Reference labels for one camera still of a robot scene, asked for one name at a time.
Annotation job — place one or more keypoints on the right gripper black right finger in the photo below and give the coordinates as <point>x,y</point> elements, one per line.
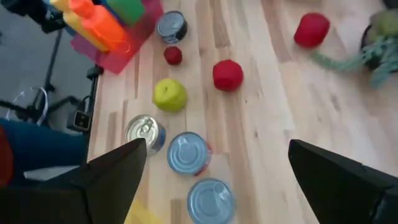
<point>348,193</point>

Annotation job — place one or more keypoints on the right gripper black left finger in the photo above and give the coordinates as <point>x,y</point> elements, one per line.
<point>77,199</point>

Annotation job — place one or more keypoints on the gold-lidded tin can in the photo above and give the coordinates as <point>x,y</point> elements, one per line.
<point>144,129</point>

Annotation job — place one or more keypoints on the silver-lidded tin can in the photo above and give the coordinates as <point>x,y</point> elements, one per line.
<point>188,152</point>
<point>171,25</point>
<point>211,202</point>

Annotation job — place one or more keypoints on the yellow-green toy apple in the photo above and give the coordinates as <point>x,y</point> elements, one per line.
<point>170,95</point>

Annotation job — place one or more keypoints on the dark red toy fruit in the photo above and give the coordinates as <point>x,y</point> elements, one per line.
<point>311,30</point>

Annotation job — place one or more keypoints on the bright red toy apple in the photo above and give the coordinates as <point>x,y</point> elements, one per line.
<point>228,75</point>

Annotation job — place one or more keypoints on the small red toy strawberry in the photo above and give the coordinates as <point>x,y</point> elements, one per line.
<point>173,55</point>

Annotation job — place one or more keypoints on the orange plastic squeeze bottle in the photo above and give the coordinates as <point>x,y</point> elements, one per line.
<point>102,26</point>

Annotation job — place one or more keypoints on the yellow plastic squeeze bottle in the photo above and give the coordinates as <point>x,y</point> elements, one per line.
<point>73,23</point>

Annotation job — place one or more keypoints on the green plastic squeeze bottle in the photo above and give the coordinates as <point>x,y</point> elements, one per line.
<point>127,9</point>

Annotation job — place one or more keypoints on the yellow translucent plastic bin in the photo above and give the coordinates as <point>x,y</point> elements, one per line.
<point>140,216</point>

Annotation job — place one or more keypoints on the pink plastic bin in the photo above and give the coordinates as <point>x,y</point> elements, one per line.
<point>124,59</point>

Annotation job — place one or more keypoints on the potted succulent plant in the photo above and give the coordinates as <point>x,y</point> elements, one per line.
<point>385,25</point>

